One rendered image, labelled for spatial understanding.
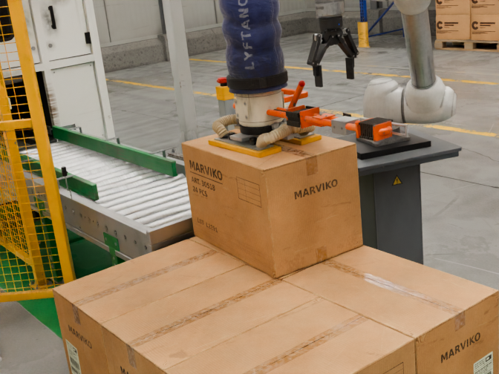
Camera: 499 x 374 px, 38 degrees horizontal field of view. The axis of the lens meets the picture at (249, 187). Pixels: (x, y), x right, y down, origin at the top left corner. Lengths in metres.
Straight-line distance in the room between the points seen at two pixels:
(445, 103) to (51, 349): 2.07
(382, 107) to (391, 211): 0.47
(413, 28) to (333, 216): 0.81
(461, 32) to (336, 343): 9.12
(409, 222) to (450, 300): 1.05
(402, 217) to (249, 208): 0.98
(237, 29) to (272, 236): 0.73
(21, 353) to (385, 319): 1.89
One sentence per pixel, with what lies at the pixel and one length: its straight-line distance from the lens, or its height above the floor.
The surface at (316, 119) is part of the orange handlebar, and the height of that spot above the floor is 1.08.
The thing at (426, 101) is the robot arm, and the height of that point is 0.97.
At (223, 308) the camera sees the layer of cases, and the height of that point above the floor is 0.54.
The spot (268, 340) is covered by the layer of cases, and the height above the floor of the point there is 0.54.
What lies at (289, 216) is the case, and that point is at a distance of 2.51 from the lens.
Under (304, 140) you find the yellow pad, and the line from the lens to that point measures 2.67.
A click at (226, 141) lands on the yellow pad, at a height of 0.97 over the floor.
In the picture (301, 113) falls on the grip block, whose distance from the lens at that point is 2.48.
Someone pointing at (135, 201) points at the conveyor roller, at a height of 0.55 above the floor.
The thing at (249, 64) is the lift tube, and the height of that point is 1.26.
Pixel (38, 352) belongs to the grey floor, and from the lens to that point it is 3.54.
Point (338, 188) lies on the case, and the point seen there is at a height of 0.80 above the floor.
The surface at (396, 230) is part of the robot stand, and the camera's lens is 3.34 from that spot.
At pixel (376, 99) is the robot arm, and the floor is 0.97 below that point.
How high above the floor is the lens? 1.63
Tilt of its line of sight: 18 degrees down
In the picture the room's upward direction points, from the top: 6 degrees counter-clockwise
